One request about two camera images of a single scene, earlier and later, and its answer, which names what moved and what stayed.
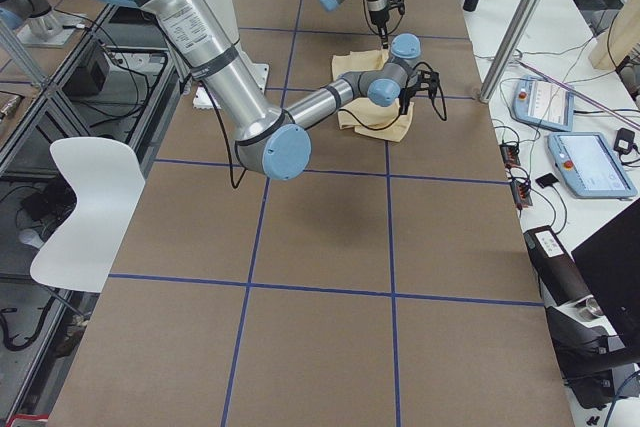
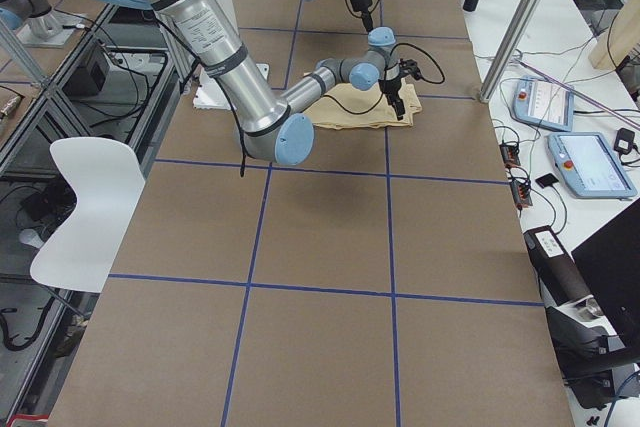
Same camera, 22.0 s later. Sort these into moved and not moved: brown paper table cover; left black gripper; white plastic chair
Moved: left black gripper
Not moved: brown paper table cover; white plastic chair
